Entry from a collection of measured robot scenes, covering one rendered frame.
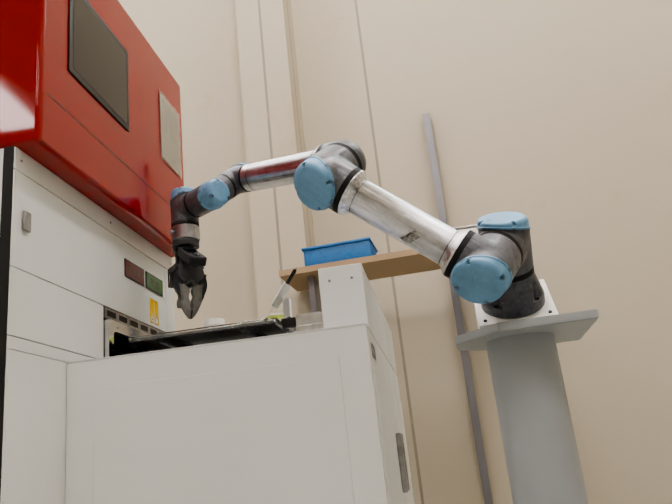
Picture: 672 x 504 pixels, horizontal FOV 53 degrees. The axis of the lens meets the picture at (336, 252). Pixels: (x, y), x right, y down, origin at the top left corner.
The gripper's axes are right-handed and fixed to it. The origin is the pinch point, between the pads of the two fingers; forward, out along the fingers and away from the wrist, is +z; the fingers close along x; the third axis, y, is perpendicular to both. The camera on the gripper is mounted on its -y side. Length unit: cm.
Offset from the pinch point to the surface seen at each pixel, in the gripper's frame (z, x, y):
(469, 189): -98, -202, 88
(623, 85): -144, -269, 23
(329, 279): 4, -11, -49
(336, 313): 11, -12, -50
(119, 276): -9.3, 18.1, 1.5
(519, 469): 46, -53, -54
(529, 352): 22, -56, -60
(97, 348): 10.6, 25.6, -7.2
